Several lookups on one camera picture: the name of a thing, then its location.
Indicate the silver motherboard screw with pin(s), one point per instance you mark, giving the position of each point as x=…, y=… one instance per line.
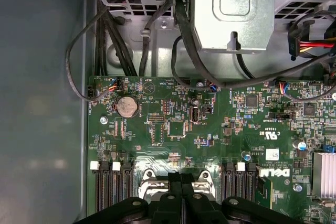
x=103, y=120
x=297, y=187

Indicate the silver blue-topped capacitor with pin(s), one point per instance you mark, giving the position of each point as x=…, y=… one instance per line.
x=302, y=145
x=246, y=155

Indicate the metal socket cover frame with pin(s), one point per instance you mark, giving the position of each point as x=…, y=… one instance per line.
x=152, y=188

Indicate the RAM slot black clips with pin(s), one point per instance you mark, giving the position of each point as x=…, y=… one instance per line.
x=250, y=186
x=227, y=184
x=107, y=190

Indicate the silver sheet metal bracket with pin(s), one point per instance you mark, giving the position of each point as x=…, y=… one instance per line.
x=233, y=24

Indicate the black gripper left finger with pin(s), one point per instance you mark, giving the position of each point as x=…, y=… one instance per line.
x=168, y=208

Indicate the round coin cell battery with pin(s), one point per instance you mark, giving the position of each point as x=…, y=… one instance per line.
x=127, y=106

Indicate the grey metal PC case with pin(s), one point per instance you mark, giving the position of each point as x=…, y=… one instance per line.
x=39, y=77

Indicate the green Dell motherboard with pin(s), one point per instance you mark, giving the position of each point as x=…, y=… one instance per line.
x=143, y=153

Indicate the internal USB port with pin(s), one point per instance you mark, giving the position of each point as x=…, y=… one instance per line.
x=195, y=115

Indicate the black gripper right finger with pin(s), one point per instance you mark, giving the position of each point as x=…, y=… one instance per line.
x=197, y=208

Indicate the CPU socket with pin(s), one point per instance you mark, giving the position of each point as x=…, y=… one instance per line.
x=145, y=178

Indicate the silver finned heat sink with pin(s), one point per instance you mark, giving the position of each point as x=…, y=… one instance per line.
x=325, y=175

